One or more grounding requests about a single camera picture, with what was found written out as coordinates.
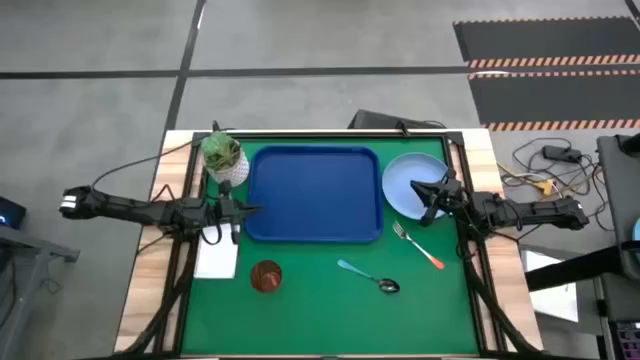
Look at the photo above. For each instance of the light blue plate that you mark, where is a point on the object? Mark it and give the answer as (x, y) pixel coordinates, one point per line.
(397, 195)

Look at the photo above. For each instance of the grey metal desk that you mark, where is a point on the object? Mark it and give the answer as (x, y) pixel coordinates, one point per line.
(30, 245)

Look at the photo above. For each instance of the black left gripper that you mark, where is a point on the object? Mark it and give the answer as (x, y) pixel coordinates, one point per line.
(217, 210)

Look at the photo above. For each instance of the black hazard-striped floor mat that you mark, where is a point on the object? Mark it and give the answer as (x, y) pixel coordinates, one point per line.
(540, 40)
(550, 100)

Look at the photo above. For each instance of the black flat device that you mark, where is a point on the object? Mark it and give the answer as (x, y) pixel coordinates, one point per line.
(375, 120)

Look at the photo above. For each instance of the grey side desk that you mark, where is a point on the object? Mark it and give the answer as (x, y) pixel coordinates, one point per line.
(620, 190)

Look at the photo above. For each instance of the black device with blue light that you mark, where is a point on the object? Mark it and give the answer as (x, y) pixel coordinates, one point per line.
(12, 212)

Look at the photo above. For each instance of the black power adapter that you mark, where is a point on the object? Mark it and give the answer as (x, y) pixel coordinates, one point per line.
(560, 152)

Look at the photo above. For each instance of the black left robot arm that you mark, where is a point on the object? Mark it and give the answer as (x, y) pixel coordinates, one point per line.
(125, 206)

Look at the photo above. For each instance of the green table mat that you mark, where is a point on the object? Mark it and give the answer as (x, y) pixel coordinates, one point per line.
(300, 320)

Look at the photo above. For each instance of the black slanted bar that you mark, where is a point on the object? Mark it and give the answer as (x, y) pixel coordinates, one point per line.
(570, 270)

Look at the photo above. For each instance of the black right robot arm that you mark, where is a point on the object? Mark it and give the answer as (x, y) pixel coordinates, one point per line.
(530, 212)

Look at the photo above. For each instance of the succulent in white pot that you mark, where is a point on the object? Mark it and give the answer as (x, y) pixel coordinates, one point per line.
(225, 152)

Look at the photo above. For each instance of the white paper sheet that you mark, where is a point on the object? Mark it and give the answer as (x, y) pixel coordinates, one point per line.
(555, 305)

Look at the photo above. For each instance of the yellow power plug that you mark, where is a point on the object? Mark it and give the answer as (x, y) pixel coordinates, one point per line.
(545, 187)

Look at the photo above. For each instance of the white flat box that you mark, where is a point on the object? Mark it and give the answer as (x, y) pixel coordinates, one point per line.
(215, 260)

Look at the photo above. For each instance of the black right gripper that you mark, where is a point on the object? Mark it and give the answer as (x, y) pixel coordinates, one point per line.
(452, 201)

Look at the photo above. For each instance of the red translucent cup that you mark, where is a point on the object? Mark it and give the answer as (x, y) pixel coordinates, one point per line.
(266, 276)

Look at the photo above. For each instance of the dark keyboard device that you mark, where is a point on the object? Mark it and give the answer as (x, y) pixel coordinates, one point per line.
(627, 342)

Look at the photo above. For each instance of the blue plastic tray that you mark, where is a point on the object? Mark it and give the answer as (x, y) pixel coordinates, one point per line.
(315, 195)

